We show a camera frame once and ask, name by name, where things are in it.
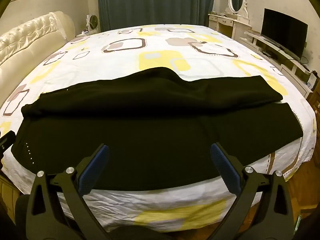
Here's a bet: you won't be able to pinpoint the printed white bed sheet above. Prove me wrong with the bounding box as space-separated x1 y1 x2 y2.
0 24 316 233

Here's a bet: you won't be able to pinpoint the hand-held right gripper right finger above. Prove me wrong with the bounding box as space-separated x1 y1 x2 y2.
210 142 295 240

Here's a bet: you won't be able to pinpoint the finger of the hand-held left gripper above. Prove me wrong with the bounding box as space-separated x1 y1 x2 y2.
0 130 16 160

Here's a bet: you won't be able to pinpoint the cream tufted headboard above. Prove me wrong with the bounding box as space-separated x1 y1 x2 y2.
0 11 76 67

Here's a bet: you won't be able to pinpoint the white vanity table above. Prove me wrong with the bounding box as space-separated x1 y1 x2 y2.
208 11 250 39

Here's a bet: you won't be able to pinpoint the small white fan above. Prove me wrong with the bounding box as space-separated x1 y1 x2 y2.
86 14 101 33

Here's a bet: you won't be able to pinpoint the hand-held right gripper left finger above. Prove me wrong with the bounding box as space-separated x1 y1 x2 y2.
25 144 110 240

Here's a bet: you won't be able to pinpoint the white television stand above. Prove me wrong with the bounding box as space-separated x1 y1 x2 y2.
239 29 319 98

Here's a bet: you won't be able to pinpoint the small white blue box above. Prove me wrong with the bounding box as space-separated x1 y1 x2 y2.
307 72 319 89

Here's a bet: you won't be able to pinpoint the black pants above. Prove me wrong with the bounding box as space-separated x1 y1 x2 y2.
11 67 304 190

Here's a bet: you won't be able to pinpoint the dark teal curtain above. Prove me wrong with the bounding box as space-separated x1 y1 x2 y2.
97 0 216 32

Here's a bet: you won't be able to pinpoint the black flat television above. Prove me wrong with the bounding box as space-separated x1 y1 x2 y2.
261 8 309 61

